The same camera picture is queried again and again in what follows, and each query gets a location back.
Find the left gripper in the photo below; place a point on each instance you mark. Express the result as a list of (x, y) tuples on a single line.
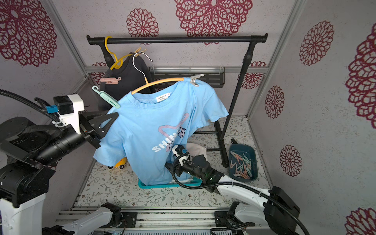
[(90, 129)]

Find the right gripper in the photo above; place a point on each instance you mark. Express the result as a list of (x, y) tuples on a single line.
[(180, 168)]

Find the mint green clothespin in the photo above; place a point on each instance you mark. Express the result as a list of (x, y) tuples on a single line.
[(106, 97)]

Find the pink clothespin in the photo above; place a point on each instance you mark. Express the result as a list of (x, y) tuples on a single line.
[(110, 80)]

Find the light blue garment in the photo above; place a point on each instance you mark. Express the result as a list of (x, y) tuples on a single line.
[(148, 126)]

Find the dark grey t-shirt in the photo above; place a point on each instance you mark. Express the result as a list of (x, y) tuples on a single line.
[(132, 73)]

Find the yellow plastic hanger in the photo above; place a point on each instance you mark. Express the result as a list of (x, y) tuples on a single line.
[(118, 61)]

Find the wooden hanger metal hook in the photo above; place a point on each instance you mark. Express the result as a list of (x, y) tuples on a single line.
[(157, 79)]

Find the beige clothespin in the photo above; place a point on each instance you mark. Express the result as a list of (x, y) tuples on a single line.
[(140, 50)]

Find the grey clothespin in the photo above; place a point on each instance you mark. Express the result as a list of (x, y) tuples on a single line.
[(195, 78)]

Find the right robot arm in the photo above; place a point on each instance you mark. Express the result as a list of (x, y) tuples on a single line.
[(252, 206)]

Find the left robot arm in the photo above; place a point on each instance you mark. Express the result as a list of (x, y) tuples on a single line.
[(35, 149)]

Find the white t-shirt black print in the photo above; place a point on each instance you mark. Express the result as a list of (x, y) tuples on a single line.
[(195, 150)]

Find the colourful clothespins pile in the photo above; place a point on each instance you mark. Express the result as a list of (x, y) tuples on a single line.
[(240, 165)]

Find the teal laundry basket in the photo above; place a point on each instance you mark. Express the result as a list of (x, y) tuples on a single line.
[(167, 185)]

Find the yellow plush toy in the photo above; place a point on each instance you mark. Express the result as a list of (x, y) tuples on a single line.
[(121, 164)]

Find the dark teal clothespin bin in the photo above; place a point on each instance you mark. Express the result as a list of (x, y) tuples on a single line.
[(251, 154)]

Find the black clothes rack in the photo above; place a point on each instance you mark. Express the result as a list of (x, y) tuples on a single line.
[(252, 40)]

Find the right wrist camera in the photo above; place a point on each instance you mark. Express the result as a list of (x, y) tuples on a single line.
[(180, 154)]

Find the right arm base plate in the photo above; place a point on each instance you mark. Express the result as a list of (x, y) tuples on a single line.
[(226, 220)]

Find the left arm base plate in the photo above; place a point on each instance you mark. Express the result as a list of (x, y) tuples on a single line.
[(122, 220)]

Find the black wall shelf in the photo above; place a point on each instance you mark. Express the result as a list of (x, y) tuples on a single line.
[(215, 76)]

